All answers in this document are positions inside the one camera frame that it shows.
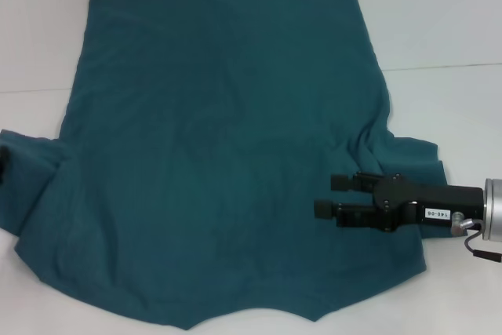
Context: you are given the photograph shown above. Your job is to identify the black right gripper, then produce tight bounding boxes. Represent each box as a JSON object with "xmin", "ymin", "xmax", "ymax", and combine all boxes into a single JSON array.
[{"xmin": 313, "ymin": 171, "xmax": 485, "ymax": 234}]

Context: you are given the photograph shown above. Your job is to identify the blue shirt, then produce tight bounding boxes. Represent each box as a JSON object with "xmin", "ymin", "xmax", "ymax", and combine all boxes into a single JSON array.
[{"xmin": 0, "ymin": 0, "xmax": 450, "ymax": 332}]

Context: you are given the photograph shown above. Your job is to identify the silver elbow plug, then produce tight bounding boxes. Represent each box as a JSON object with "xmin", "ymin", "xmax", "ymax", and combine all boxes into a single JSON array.
[{"xmin": 450, "ymin": 212, "xmax": 474, "ymax": 236}]

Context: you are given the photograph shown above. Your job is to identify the dark right arm cable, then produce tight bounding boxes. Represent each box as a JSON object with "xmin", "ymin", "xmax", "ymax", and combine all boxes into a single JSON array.
[{"xmin": 462, "ymin": 228, "xmax": 502, "ymax": 264}]

